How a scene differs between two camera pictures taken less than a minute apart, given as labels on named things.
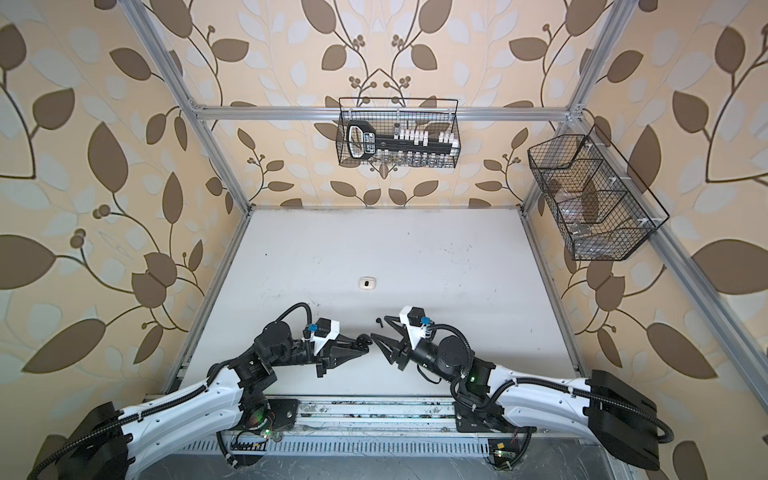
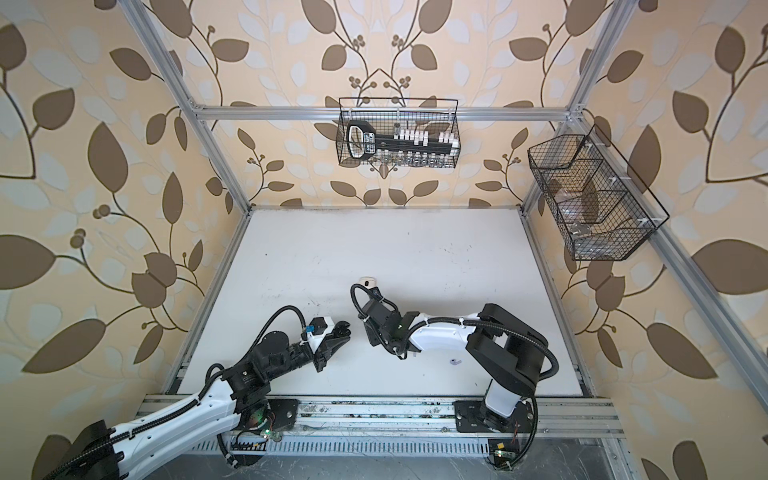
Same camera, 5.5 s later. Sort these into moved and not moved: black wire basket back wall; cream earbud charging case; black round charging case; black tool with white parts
Moved: black round charging case
Not moved: black wire basket back wall; cream earbud charging case; black tool with white parts
